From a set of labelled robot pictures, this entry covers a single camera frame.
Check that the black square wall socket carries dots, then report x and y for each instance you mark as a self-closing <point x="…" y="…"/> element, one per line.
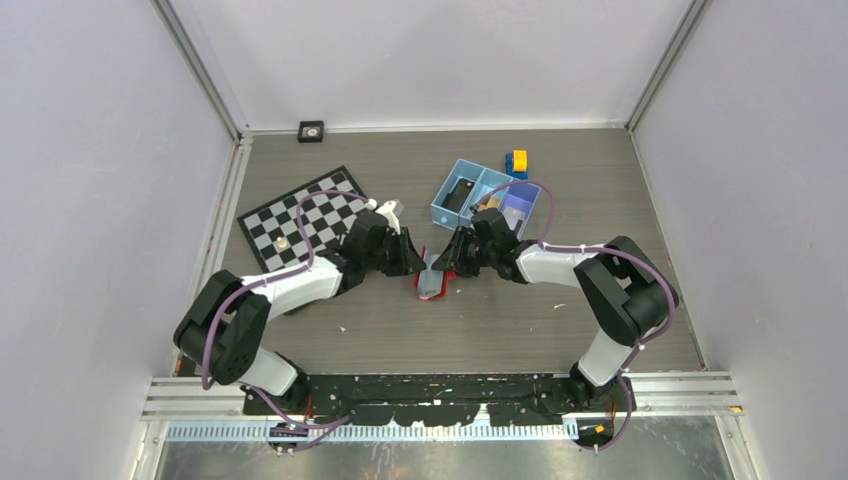
<point x="311" y="131"/>

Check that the light blue left drawer box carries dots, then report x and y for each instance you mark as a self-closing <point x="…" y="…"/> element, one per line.
<point x="439" y="215"/>

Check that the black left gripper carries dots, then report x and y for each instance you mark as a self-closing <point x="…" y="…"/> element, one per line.
<point x="410" y="261"/>

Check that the light blue middle drawer box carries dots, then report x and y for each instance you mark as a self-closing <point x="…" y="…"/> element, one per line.
<point x="484" y="181"/>

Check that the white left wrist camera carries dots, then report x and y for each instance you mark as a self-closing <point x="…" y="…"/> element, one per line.
<point x="390" y="210"/>

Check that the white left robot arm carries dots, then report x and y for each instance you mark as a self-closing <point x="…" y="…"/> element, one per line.
<point x="223" y="328"/>

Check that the grey card in drawer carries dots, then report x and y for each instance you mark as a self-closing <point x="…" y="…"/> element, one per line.
<point x="516" y="218"/>

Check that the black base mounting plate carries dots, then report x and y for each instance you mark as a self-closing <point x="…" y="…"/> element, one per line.
<point x="441" y="400"/>

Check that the black white chessboard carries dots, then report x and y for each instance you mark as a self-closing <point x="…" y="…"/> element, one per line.
<point x="315" y="213"/>

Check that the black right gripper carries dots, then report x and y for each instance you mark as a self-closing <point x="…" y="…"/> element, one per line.
<point x="454" y="256"/>

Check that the light blue drawer box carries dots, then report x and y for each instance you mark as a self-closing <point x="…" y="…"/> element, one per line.
<point x="484" y="181"/>
<point x="439" y="215"/>

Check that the blue orange toy block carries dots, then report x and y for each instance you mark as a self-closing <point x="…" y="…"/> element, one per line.
<point x="517" y="164"/>

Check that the orange card in drawer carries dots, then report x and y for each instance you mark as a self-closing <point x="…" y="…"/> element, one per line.
<point x="491" y="203"/>

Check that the purple drawer box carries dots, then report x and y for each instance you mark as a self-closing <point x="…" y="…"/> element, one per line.
<point x="520" y="195"/>

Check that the black card in drawer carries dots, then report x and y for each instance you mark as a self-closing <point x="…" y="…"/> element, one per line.
<point x="459" y="194"/>

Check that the red leather card holder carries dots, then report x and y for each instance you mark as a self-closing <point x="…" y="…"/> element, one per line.
<point x="432" y="284"/>

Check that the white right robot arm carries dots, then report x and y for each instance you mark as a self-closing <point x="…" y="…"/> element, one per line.
<point x="632" y="302"/>

